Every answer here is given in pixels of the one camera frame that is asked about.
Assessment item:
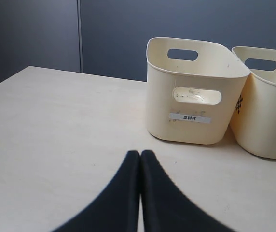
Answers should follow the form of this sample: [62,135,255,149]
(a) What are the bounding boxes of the cream plastic bin middle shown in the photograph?
[230,46,276,159]

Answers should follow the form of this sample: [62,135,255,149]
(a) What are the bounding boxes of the white label on left bin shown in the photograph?
[169,113,212,124]

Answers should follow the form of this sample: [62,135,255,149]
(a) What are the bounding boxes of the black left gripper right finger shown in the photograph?
[140,150,233,232]

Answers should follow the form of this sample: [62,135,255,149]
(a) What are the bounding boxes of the cream plastic bin left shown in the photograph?
[146,37,250,145]

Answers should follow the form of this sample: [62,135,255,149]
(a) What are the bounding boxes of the cream plastic bin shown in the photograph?
[230,46,276,159]
[146,37,250,145]

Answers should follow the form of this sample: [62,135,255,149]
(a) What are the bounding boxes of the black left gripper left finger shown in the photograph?
[54,150,140,232]

